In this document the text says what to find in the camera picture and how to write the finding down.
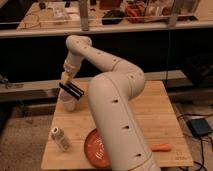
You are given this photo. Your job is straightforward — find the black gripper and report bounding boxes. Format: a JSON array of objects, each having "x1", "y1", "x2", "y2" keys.
[{"x1": 59, "y1": 82, "x2": 84, "y2": 100}]

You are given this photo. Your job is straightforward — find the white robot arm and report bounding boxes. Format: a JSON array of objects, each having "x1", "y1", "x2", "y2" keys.
[{"x1": 60, "y1": 35, "x2": 161, "y2": 171}]

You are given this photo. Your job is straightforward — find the white ceramic cup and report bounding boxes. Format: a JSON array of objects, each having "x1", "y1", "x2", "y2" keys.
[{"x1": 59, "y1": 91, "x2": 77, "y2": 111}]

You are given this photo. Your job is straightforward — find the white plastic bottle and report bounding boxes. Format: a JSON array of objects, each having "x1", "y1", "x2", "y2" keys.
[{"x1": 51, "y1": 127, "x2": 71, "y2": 152}]

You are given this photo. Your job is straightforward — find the orange plate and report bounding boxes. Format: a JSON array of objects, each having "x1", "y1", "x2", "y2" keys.
[{"x1": 84, "y1": 129, "x2": 110, "y2": 168}]

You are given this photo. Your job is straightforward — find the black bag on shelf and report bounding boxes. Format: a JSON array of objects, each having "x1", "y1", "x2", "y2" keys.
[{"x1": 102, "y1": 10, "x2": 124, "y2": 25}]

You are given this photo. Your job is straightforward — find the orange carrot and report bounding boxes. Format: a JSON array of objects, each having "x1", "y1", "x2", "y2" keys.
[{"x1": 151, "y1": 143, "x2": 171, "y2": 152}]

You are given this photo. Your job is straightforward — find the black foot pedal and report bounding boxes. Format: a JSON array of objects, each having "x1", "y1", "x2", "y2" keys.
[{"x1": 187, "y1": 118, "x2": 213, "y2": 137}]

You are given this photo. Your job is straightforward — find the metal shelf post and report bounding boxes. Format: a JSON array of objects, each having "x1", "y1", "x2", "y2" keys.
[{"x1": 79, "y1": 0, "x2": 89, "y2": 31}]

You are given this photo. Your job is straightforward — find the black cable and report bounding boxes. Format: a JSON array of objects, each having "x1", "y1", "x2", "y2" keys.
[{"x1": 176, "y1": 113, "x2": 213, "y2": 171}]

